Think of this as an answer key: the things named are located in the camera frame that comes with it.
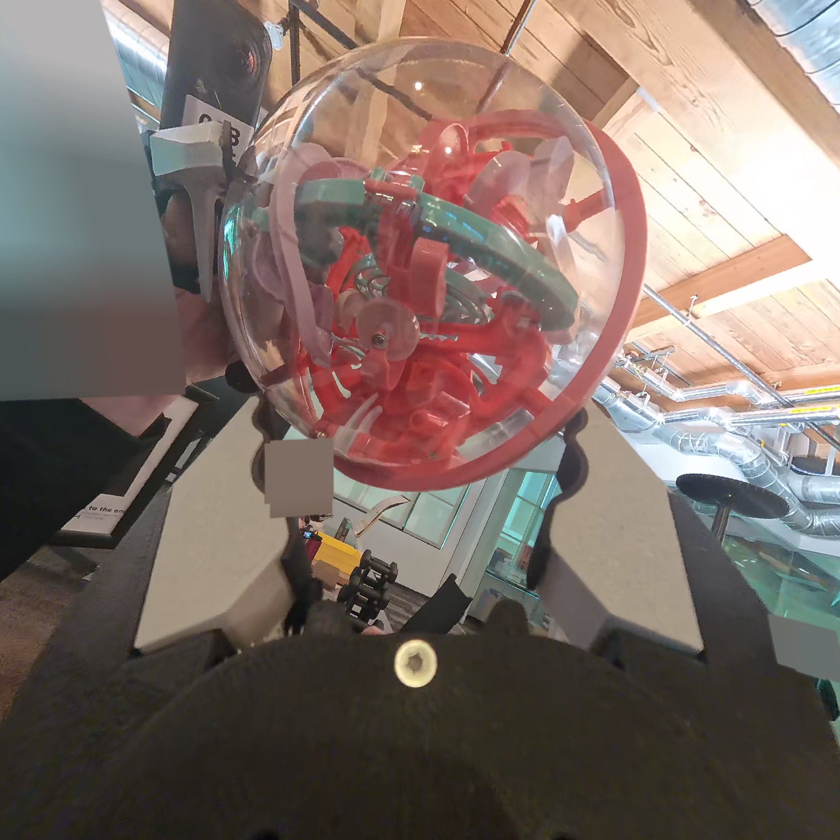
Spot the black round ceiling fixture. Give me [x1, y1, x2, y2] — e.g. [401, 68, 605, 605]
[675, 471, 790, 547]

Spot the metal ceiling pipe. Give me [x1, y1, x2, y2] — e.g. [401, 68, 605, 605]
[640, 282, 783, 396]

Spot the black framed white sign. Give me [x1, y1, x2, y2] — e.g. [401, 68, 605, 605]
[56, 387, 201, 549]

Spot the silver ventilation duct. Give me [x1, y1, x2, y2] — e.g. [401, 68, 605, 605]
[594, 375, 840, 540]
[742, 0, 840, 106]

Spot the black dumbbell rack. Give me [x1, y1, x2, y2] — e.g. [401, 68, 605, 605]
[336, 550, 399, 634]

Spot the clear red maze ball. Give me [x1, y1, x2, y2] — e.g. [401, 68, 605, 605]
[217, 36, 649, 493]

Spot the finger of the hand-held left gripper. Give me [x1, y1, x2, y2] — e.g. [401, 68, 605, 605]
[150, 123, 248, 303]

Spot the black flat panel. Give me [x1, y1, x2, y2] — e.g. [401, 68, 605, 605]
[407, 573, 471, 635]

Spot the yellow plastic bin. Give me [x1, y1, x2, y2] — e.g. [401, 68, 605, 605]
[314, 532, 363, 586]

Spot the person's left hand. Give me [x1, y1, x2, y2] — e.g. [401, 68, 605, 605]
[82, 295, 234, 438]

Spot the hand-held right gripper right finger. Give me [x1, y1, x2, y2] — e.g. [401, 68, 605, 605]
[527, 399, 706, 655]

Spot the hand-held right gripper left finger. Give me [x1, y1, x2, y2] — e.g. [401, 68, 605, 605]
[134, 394, 309, 654]

